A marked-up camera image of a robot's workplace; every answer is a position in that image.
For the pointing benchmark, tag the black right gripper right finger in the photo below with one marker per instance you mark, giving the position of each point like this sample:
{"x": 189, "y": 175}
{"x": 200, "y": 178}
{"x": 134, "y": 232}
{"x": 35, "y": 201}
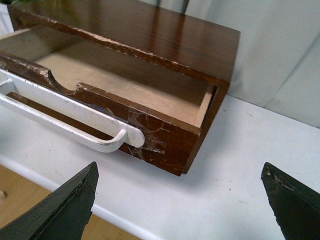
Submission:
{"x": 296, "y": 206}

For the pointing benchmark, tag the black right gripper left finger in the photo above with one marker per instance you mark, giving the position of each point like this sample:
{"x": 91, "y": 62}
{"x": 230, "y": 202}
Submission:
{"x": 62, "y": 215}

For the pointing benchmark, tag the white metal drawer handle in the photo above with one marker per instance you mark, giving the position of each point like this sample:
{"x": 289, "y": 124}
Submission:
{"x": 119, "y": 131}

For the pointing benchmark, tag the wooden drawer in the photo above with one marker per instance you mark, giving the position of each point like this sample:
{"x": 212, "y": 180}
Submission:
{"x": 172, "y": 110}

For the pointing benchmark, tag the brown wooden drawer cabinet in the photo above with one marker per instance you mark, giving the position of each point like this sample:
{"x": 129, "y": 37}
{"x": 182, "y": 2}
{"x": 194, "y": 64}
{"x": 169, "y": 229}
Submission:
{"x": 118, "y": 75}

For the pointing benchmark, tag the white curtain backdrop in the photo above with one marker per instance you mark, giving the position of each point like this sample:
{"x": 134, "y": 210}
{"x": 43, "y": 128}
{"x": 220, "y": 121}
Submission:
{"x": 264, "y": 52}

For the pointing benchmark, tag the green plant leaves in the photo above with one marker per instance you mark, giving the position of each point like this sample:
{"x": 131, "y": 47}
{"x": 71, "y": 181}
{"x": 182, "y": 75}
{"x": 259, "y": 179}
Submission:
{"x": 17, "y": 1}

